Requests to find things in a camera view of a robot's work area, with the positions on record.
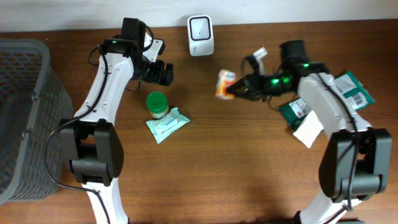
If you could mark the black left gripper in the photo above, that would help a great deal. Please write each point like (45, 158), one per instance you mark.
(155, 74)

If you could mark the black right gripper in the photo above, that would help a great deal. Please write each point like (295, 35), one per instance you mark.
(255, 88)

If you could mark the orange tissue pack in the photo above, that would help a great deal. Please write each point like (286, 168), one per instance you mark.
(225, 79)

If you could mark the green lid jar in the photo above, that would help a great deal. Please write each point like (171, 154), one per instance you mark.
(157, 104)

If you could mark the mint wet wipes pack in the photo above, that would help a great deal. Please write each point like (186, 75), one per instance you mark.
(164, 127)

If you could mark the white tube with cork cap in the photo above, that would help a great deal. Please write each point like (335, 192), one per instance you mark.
(309, 129)

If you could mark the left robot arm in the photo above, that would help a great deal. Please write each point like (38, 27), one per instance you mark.
(90, 145)

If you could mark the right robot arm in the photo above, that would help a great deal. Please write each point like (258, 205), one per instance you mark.
(355, 165)

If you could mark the white barcode scanner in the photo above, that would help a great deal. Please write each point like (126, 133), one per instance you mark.
(200, 35)

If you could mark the grey plastic basket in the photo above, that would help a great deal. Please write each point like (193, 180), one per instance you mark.
(33, 102)

